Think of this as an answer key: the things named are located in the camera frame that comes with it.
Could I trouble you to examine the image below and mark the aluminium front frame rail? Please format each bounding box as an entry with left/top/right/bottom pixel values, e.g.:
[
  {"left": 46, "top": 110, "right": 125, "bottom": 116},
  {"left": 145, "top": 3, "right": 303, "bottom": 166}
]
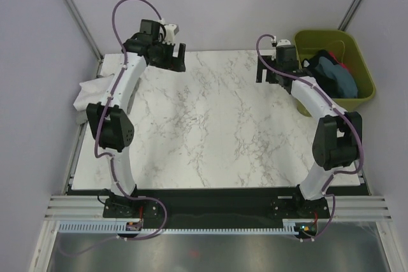
[{"left": 45, "top": 196, "right": 391, "bottom": 222}]

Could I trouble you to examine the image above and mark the dark clothes pile in bin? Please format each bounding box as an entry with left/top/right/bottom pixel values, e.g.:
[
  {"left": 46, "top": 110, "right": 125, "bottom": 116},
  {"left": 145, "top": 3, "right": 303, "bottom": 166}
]
[{"left": 302, "top": 50, "right": 358, "bottom": 99}]

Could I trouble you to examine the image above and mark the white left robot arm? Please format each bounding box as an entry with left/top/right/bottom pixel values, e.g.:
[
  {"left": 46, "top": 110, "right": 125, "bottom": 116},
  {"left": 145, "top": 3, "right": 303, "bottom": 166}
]
[{"left": 86, "top": 19, "right": 186, "bottom": 217}]

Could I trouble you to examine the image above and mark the olive green plastic bin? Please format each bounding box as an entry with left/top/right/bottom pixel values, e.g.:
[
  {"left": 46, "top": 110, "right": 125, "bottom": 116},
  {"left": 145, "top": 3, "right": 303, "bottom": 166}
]
[{"left": 294, "top": 29, "right": 375, "bottom": 111}]

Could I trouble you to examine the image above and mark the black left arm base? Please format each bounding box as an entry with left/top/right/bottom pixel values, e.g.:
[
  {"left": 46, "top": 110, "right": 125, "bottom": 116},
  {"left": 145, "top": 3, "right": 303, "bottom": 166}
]
[{"left": 97, "top": 189, "right": 163, "bottom": 219}]

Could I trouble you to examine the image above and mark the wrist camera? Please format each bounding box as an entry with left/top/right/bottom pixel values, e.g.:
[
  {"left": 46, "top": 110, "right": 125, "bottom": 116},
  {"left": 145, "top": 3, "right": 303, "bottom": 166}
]
[
  {"left": 270, "top": 35, "right": 291, "bottom": 49},
  {"left": 159, "top": 19, "right": 180, "bottom": 45}
]

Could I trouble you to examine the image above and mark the white slotted cable duct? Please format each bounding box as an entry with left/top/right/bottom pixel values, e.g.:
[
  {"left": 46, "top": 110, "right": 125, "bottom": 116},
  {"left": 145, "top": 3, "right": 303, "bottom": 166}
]
[{"left": 58, "top": 221, "right": 298, "bottom": 235}]

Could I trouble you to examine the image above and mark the white t-shirt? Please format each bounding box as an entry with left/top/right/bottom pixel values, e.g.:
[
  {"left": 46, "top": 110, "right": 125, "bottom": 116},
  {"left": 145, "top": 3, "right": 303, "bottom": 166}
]
[{"left": 73, "top": 75, "right": 113, "bottom": 111}]

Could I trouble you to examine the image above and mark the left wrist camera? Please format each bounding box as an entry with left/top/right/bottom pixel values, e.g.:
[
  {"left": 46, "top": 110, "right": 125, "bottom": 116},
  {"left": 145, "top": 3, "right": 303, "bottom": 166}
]
[{"left": 159, "top": 19, "right": 180, "bottom": 45}]

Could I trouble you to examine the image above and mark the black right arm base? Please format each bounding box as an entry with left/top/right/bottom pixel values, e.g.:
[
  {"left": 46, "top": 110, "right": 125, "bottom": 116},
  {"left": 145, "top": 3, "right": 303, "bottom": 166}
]
[{"left": 270, "top": 187, "right": 330, "bottom": 219}]

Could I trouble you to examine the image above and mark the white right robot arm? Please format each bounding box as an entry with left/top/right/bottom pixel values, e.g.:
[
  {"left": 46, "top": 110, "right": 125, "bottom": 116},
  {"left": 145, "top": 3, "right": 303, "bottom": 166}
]
[{"left": 257, "top": 43, "right": 363, "bottom": 217}]

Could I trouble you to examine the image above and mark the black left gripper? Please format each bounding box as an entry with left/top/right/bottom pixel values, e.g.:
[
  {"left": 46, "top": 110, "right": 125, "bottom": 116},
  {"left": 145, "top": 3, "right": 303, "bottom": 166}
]
[{"left": 149, "top": 39, "right": 184, "bottom": 73}]

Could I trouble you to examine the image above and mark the grey folded t-shirt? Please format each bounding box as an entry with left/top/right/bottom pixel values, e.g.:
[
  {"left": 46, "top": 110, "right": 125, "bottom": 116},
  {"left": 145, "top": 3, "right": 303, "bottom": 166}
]
[{"left": 75, "top": 74, "right": 138, "bottom": 125}]

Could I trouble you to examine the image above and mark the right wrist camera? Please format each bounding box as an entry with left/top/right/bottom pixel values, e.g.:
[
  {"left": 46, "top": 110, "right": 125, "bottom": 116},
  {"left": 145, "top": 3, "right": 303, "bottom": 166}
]
[{"left": 270, "top": 35, "right": 291, "bottom": 49}]

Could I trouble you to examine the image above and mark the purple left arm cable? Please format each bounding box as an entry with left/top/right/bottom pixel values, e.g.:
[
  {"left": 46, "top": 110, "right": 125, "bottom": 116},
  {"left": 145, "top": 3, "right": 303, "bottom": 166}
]
[{"left": 58, "top": 0, "right": 169, "bottom": 257}]

